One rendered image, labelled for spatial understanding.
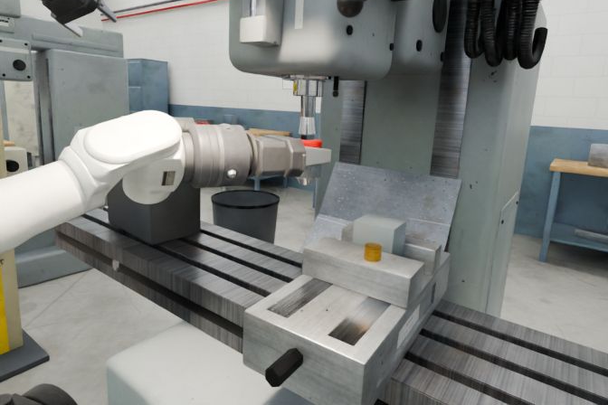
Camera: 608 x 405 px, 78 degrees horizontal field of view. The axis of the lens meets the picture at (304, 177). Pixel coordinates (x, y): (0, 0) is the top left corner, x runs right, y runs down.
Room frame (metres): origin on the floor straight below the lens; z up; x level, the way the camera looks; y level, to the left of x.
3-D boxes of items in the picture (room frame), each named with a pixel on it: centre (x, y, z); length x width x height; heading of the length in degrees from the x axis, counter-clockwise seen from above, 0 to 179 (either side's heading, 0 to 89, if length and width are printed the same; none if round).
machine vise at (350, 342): (0.49, -0.10, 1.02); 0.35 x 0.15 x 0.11; 147
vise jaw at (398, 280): (0.47, -0.08, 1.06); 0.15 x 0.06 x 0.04; 57
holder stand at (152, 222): (0.85, 0.35, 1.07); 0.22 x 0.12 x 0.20; 49
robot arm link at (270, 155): (0.55, 0.08, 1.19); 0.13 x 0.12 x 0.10; 30
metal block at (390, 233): (0.52, -0.11, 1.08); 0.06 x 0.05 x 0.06; 57
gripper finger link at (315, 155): (0.57, -0.01, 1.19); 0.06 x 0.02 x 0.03; 120
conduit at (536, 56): (0.70, -0.32, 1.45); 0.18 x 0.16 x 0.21; 145
